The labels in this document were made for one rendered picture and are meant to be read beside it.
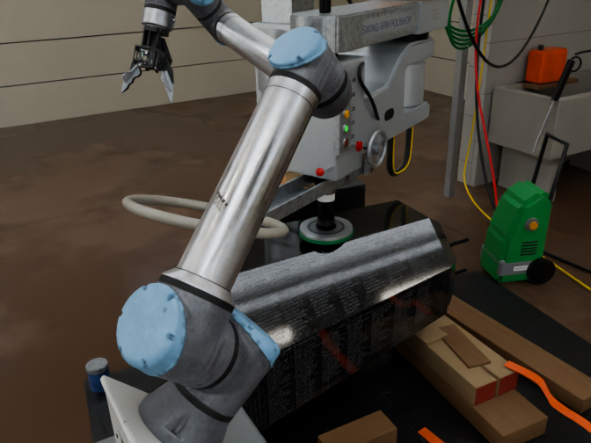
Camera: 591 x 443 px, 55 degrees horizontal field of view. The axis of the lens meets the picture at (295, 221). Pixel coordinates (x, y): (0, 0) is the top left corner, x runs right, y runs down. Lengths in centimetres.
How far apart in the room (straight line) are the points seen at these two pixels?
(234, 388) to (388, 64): 161
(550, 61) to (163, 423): 450
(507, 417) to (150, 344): 189
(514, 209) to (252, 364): 263
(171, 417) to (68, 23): 713
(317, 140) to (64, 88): 627
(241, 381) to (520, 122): 398
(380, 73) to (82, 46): 606
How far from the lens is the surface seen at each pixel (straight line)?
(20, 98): 806
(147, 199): 183
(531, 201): 358
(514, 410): 268
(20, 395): 311
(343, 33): 200
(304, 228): 230
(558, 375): 295
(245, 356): 114
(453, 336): 284
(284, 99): 114
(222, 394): 117
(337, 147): 203
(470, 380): 262
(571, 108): 475
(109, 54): 816
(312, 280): 220
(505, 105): 494
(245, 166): 109
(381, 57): 247
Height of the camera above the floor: 185
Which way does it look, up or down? 25 degrees down
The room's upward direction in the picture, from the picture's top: 2 degrees counter-clockwise
